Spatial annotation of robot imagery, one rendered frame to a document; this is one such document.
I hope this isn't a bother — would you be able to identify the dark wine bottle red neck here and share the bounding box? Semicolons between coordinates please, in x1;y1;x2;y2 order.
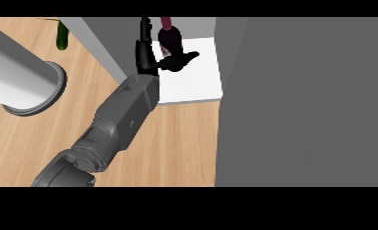
157;16;185;58

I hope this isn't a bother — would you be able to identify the dark green bottle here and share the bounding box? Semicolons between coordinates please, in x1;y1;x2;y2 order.
55;19;71;52

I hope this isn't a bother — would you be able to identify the grey cylindrical container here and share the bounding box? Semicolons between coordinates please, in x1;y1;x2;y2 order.
0;30;68;118

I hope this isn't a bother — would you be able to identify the large dark grey cabinet door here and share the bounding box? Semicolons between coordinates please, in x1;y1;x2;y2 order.
215;16;378;188

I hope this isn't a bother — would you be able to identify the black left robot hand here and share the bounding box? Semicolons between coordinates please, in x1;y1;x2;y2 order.
135;16;201;77

